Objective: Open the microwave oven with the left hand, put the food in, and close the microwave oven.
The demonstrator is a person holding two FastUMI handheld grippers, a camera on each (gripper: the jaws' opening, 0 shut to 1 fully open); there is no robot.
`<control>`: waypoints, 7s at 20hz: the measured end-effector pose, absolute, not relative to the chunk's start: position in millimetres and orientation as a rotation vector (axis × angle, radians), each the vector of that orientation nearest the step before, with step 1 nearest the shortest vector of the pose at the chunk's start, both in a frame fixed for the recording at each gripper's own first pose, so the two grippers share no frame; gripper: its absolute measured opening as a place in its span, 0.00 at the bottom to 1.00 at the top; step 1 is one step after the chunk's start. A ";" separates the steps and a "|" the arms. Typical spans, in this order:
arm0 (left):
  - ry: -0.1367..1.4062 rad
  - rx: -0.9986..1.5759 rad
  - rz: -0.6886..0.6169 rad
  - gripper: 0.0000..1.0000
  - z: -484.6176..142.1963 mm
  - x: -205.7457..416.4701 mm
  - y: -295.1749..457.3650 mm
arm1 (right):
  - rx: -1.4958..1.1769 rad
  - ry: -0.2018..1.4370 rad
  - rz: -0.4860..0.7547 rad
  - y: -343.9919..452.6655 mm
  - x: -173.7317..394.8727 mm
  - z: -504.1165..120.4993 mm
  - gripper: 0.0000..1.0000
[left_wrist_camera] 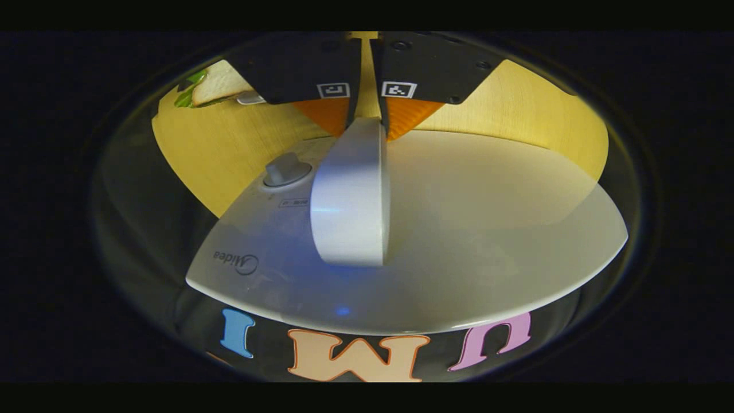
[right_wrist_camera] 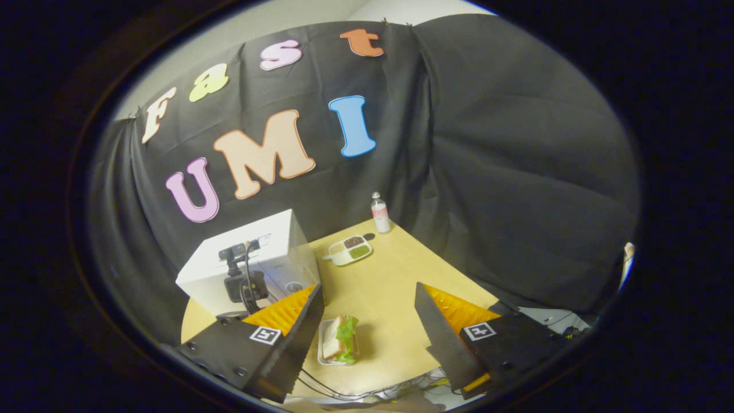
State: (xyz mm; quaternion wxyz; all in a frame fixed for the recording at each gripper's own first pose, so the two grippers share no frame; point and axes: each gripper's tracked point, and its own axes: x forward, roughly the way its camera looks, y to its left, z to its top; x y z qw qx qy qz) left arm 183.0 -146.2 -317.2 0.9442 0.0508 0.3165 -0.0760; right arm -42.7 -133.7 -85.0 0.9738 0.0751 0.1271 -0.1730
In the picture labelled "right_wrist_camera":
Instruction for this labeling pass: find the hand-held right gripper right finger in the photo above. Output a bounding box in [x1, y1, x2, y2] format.
[414, 281, 574, 400]

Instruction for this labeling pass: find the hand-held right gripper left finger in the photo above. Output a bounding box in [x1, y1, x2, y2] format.
[175, 283, 326, 404]

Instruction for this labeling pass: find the sandwich with lettuce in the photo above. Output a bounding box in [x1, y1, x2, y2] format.
[321, 314, 361, 365]

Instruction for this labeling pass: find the white microwave oven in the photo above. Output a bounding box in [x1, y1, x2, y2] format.
[175, 209, 322, 317]

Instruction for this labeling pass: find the white rectangular tray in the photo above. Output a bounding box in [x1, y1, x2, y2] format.
[317, 318, 363, 368]

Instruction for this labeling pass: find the white divided plate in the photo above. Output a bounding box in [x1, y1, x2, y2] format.
[322, 235, 374, 267]

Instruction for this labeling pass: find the clear bottle with pink label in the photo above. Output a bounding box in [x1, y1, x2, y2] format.
[370, 192, 392, 235]

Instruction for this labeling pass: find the black backdrop cloth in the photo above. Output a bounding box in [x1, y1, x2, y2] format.
[86, 14, 642, 345]

